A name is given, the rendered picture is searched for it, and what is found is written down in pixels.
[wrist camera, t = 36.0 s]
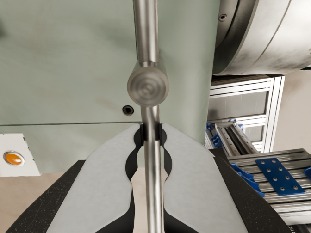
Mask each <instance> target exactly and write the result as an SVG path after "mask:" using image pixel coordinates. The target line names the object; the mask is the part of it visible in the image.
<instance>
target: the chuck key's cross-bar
mask: <svg viewBox="0 0 311 233"><path fill-rule="evenodd" d="M134 6H135V19H136V33H137V52H138V63H142V62H148V61H149V62H157V63H159V50H158V5H157V0H134ZM142 120H143V135H144V161H145V183H146V205H147V227H148V233H162V181H161V146H160V130H159V124H160V105H157V106H154V107H142Z"/></svg>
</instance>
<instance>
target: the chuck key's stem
mask: <svg viewBox="0 0 311 233"><path fill-rule="evenodd" d="M127 92H128V94H129V96H130V98H131V99H132V101H133V102H135V103H136V104H137V105H139V106H142V107H154V106H157V105H159V104H161V103H162V102H163V101H164V100H165V99H166V97H167V95H168V92H169V82H168V77H167V72H166V67H165V63H164V59H163V57H162V56H161V54H159V63H157V62H149V61H148V62H142V63H138V60H137V62H136V64H135V66H134V68H133V70H132V72H131V75H130V77H129V79H128V82H127Z"/></svg>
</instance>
